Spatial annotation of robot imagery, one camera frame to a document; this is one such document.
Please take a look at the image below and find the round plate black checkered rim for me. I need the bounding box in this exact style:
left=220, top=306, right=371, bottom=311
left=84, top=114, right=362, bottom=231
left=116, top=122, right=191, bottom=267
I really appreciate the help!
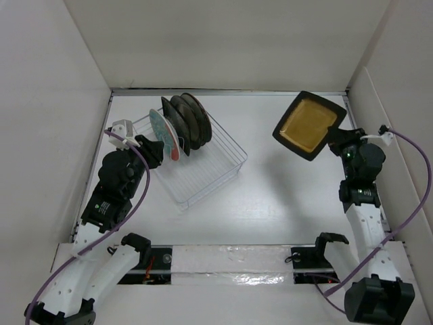
left=170, top=95, right=202, bottom=150

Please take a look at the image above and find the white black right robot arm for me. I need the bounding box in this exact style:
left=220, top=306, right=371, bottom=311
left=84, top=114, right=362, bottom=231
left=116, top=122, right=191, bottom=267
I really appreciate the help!
left=312, top=127, right=415, bottom=324

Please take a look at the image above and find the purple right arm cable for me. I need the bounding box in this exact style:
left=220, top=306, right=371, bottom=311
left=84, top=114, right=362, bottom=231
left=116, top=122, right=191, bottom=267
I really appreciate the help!
left=316, top=127, right=433, bottom=314

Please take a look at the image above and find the square yellow plate dark rim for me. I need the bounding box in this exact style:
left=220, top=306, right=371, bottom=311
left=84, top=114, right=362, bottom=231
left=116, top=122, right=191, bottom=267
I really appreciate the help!
left=272, top=91, right=347, bottom=161

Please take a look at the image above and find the clear plastic dish rack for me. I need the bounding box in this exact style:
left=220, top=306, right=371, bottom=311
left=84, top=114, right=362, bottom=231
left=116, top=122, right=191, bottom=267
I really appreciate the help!
left=152, top=116, right=248, bottom=210

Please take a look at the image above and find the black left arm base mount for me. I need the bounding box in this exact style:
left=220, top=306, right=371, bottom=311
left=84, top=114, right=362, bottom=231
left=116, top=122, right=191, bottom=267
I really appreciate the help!
left=118, top=246, right=173, bottom=285

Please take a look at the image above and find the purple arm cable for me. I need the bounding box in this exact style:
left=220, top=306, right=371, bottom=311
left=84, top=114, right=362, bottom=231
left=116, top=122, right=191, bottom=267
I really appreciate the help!
left=316, top=127, right=433, bottom=314
left=25, top=130, right=152, bottom=322

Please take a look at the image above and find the cream round plate tree design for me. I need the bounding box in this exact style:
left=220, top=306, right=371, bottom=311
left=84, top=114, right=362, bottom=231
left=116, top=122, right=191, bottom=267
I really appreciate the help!
left=171, top=93, right=206, bottom=150

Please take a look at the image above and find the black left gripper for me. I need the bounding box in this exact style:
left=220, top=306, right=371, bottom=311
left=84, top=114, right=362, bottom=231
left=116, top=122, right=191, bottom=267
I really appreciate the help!
left=120, top=134, right=163, bottom=197

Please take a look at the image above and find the aluminium frame rail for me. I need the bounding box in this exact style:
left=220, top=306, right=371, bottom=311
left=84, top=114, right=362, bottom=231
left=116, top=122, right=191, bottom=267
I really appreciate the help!
left=110, top=87, right=349, bottom=98

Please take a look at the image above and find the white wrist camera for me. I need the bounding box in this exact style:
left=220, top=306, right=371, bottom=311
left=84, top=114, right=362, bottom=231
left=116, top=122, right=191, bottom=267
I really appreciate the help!
left=361, top=125, right=394, bottom=148
left=107, top=119, right=139, bottom=150

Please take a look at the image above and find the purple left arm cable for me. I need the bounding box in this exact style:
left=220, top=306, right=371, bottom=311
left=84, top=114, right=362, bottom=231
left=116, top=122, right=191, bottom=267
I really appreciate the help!
left=25, top=130, right=152, bottom=322

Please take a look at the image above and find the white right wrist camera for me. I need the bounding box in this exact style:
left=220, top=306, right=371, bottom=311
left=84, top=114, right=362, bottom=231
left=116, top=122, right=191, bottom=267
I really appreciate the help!
left=361, top=125, right=394, bottom=148

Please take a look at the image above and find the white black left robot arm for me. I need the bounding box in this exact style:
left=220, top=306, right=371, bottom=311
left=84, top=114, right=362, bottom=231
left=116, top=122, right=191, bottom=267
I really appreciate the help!
left=24, top=131, right=164, bottom=324

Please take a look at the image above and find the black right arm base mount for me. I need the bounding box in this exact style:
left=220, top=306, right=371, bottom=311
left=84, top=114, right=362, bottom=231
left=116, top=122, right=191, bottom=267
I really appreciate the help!
left=285, top=245, right=339, bottom=284

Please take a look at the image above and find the black square floral plate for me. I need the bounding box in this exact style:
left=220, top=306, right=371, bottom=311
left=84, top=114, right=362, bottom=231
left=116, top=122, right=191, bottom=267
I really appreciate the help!
left=161, top=97, right=191, bottom=156

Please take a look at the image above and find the red teal round plate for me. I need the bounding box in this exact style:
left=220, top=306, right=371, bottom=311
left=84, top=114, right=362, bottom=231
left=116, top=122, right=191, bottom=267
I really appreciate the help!
left=149, top=109, right=180, bottom=161

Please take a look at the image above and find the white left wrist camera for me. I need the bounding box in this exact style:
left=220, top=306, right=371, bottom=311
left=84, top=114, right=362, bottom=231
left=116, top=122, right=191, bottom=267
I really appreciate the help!
left=107, top=119, right=139, bottom=150

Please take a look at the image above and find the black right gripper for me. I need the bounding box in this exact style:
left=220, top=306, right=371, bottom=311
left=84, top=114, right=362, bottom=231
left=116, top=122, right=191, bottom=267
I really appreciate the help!
left=326, top=125, right=369, bottom=180

